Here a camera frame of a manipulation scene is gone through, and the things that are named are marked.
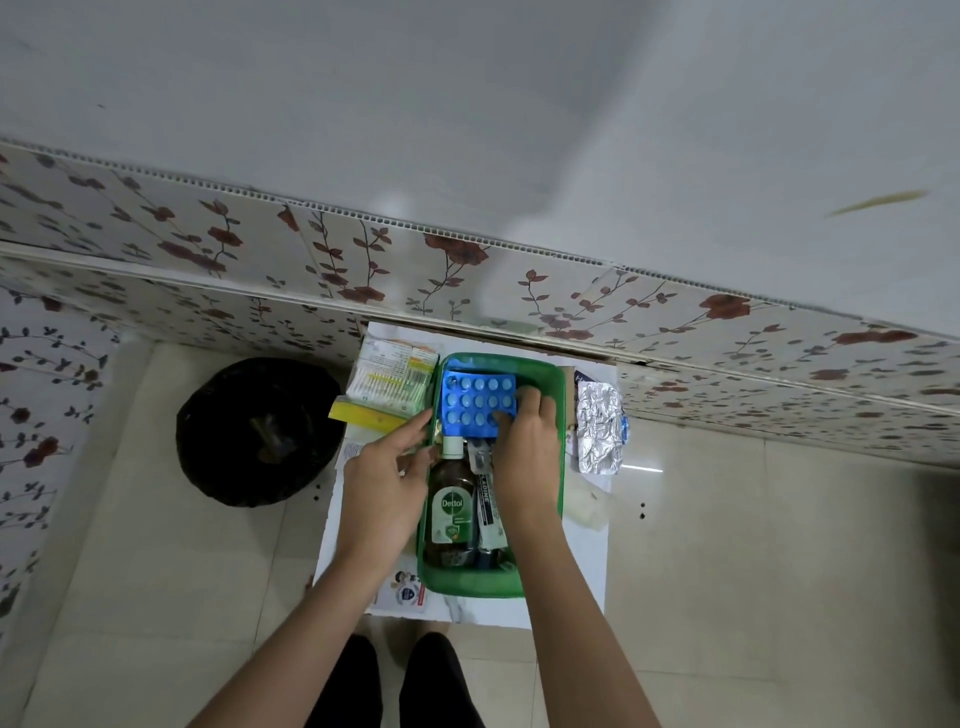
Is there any person's left forearm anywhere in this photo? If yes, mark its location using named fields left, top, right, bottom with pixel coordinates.
left=186, top=541, right=402, bottom=728

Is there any blue pill blister pack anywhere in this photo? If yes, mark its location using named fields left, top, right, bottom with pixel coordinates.
left=440, top=370, right=520, bottom=439

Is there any person's right hand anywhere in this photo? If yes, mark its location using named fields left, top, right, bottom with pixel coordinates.
left=490, top=385, right=565, bottom=531

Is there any yellow medicine box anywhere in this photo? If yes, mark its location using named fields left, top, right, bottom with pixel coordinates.
left=328, top=396, right=412, bottom=438

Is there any translucent plastic bag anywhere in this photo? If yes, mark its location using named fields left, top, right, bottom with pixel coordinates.
left=564, top=478, right=610, bottom=532

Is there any small white sachet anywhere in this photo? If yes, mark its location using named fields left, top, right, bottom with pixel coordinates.
left=388, top=570, right=430, bottom=610

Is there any person's leg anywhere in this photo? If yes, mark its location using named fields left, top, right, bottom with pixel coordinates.
left=303, top=633, right=385, bottom=728
left=397, top=632, right=489, bottom=728

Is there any person's right leg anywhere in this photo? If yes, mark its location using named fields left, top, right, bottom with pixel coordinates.
left=397, top=632, right=489, bottom=728

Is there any person's right forearm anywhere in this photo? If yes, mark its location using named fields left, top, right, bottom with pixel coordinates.
left=502, top=517, right=663, bottom=728

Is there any silver foil blister pack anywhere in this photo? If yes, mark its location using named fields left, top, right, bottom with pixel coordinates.
left=574, top=378, right=627, bottom=476

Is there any black trash bin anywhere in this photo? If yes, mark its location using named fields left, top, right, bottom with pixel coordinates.
left=175, top=357, right=348, bottom=510

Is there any white black ointment tube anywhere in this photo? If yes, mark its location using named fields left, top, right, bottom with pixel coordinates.
left=466, top=440, right=520, bottom=558

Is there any person's left hand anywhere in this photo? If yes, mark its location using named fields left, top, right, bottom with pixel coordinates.
left=335, top=408, right=442, bottom=565

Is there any person's left leg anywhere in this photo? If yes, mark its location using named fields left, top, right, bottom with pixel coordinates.
left=303, top=633, right=385, bottom=728

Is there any brown antiseptic bottle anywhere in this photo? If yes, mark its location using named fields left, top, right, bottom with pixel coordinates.
left=424, top=435, right=481, bottom=570

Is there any green plastic basket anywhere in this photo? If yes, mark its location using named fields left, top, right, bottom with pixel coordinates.
left=416, top=352, right=568, bottom=600

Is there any white green medicine box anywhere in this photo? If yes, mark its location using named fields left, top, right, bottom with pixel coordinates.
left=348, top=334, right=441, bottom=421

